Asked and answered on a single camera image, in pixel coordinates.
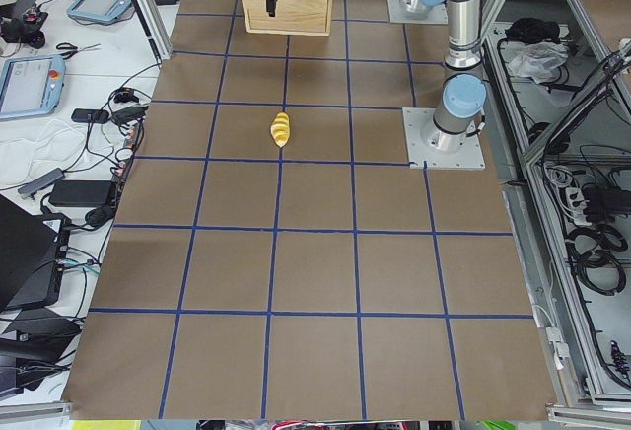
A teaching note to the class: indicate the far blue teach pendant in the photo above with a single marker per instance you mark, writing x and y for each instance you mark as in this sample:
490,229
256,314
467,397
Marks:
102,12

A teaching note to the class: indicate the black power adapter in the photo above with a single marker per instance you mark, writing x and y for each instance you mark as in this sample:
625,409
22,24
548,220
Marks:
80,193

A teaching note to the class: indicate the near blue teach pendant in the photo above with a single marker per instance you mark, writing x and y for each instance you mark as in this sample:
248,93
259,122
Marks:
31,86

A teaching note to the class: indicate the wooden drawer cabinet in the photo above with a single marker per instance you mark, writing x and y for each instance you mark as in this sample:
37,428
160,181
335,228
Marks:
325,4

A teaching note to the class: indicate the toy bread roll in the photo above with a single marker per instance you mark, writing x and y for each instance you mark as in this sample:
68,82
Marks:
280,129

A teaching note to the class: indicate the crumpled white cloth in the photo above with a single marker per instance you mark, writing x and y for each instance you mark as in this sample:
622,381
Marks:
539,62

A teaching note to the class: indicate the black laptop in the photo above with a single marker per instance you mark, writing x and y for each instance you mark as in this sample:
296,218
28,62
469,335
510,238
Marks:
32,247

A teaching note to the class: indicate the aluminium frame post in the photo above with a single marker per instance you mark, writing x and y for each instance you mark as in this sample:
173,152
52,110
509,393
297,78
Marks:
154,29

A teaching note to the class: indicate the blue teach pendant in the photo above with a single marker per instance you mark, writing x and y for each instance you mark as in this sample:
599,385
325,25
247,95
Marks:
102,12
31,86

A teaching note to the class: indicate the black handled scissors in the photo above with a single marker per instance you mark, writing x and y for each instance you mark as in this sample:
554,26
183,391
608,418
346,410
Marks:
68,50

